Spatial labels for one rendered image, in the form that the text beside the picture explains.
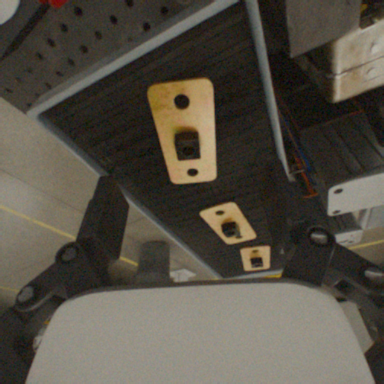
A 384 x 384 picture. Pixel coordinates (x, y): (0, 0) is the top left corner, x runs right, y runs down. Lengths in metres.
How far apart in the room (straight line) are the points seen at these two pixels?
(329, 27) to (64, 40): 0.56
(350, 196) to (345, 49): 0.19
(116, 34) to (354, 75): 0.50
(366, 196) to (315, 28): 0.24
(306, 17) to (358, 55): 0.07
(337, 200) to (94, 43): 0.59
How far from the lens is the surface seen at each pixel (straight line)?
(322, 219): 0.61
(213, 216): 0.23
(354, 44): 0.26
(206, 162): 0.17
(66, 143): 0.18
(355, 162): 0.36
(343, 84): 0.27
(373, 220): 0.73
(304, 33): 0.21
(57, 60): 0.70
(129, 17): 0.61
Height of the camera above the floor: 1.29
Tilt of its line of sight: 39 degrees down
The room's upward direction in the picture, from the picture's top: 179 degrees clockwise
